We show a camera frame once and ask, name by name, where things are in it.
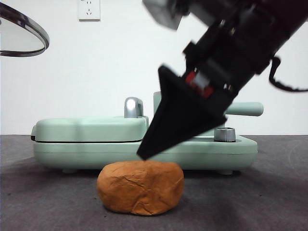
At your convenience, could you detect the silver control knob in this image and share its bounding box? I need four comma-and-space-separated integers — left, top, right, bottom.
213, 127, 236, 142

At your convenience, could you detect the white wall socket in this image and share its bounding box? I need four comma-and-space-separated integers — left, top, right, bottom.
77, 0, 101, 21

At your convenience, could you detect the brown potato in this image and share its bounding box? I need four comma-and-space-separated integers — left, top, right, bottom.
96, 160, 185, 216

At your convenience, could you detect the mint green breakfast maker base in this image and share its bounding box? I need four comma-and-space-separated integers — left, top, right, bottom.
33, 129, 258, 174

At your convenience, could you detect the mint green pot with handle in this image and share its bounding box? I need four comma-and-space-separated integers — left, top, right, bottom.
152, 91, 264, 128

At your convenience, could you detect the glass pot lid green knob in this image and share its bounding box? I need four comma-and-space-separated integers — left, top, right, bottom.
0, 4, 51, 58

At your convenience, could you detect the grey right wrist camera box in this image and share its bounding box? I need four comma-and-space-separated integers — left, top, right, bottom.
141, 0, 190, 31

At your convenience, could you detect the chrome griddle cover handle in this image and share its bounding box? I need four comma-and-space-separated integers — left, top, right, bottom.
124, 97, 145, 119

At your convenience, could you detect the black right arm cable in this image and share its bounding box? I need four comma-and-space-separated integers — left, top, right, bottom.
268, 56, 308, 92

